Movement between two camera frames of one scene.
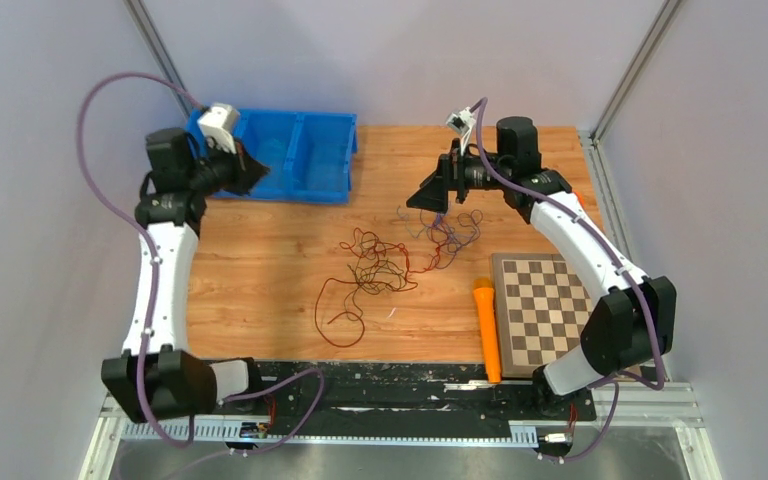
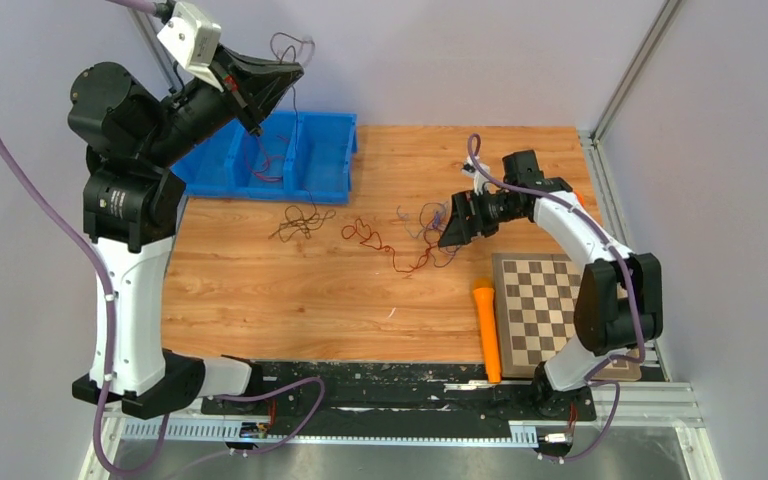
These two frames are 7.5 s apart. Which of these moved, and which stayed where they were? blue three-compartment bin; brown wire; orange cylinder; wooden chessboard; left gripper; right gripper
Moved: right gripper; left gripper; brown wire
Stayed: blue three-compartment bin; wooden chessboard; orange cylinder
